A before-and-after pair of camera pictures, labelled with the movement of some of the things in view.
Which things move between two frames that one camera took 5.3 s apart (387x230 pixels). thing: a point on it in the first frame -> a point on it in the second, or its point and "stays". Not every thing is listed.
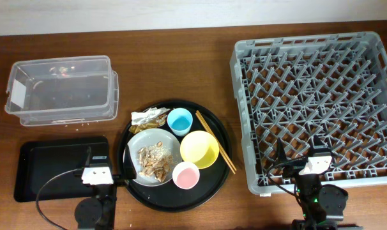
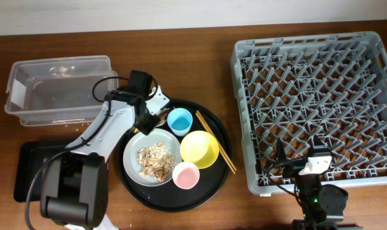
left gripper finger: [87, 160] -> [143, 121]
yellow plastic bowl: [200, 147] stays
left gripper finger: [129, 166] -> [160, 121]
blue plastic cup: [180, 120] stays
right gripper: [281, 156] stays
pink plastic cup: [186, 175] stays
